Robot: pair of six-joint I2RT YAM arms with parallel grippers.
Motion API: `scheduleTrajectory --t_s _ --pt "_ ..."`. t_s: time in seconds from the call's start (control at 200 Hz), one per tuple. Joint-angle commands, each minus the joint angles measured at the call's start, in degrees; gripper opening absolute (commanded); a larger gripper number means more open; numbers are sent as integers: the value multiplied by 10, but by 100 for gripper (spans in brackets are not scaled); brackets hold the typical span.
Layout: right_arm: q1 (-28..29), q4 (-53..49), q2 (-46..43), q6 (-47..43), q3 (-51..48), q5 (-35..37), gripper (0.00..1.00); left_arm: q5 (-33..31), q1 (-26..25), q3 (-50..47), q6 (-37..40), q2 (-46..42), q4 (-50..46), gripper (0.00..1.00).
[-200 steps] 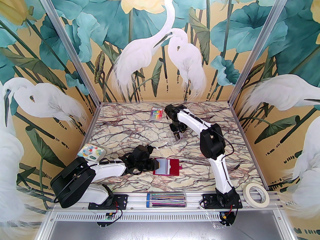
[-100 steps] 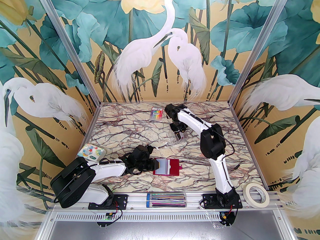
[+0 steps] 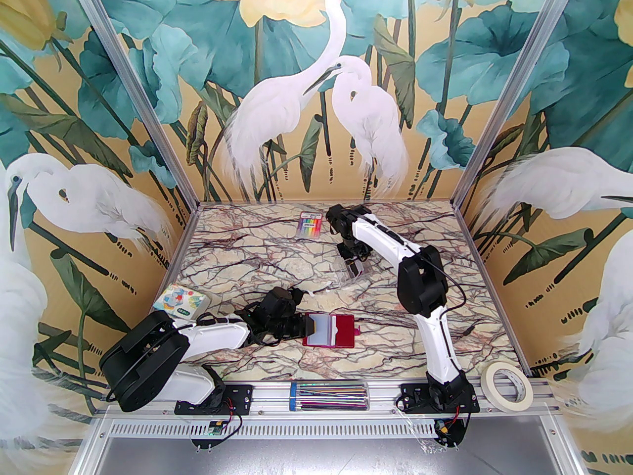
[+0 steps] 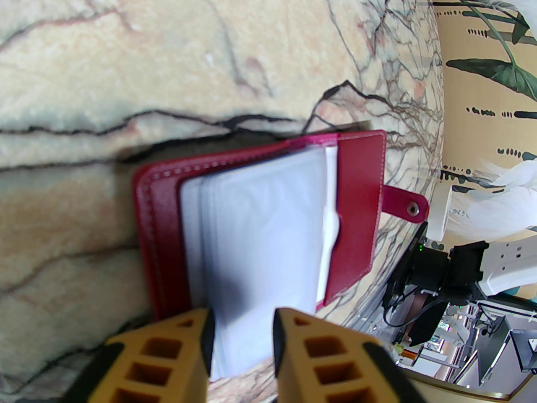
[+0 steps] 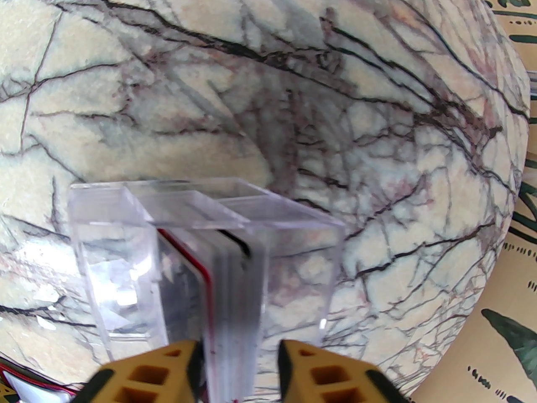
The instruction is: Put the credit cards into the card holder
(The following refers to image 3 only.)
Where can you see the clear plastic card box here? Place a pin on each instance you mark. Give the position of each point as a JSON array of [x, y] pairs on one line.
[[346, 283]]

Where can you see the red leather card holder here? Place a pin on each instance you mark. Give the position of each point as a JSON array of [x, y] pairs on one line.
[[341, 332]]

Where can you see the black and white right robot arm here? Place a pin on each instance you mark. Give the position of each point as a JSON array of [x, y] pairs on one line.
[[435, 334]]

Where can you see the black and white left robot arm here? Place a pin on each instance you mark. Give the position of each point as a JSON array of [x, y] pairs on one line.
[[217, 332]]

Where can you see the pack of coloured markers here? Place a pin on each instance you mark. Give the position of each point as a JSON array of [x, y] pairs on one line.
[[310, 224]]

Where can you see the perforated metal strip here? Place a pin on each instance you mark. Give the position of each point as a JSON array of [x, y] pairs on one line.
[[321, 429]]

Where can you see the colourful printed tissue pack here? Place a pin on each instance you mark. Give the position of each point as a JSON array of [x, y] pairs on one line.
[[178, 301]]

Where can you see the white masking tape roll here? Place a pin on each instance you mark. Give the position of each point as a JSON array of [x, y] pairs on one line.
[[494, 394]]

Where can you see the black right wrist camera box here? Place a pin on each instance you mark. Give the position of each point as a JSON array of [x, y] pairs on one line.
[[346, 251]]

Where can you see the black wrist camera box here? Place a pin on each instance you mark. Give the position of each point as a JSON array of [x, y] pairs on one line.
[[282, 300], [346, 251]]

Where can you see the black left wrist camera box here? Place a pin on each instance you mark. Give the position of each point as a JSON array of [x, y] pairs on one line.
[[282, 300]]

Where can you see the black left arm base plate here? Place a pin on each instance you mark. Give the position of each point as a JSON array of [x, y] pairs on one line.
[[242, 396]]

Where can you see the aluminium mounting rail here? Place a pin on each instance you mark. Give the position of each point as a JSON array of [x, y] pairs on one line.
[[385, 395]]

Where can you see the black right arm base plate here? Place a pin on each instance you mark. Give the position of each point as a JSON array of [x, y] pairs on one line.
[[410, 398]]

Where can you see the aluminium frame post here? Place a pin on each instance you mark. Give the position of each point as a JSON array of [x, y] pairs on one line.
[[134, 87], [515, 87]]

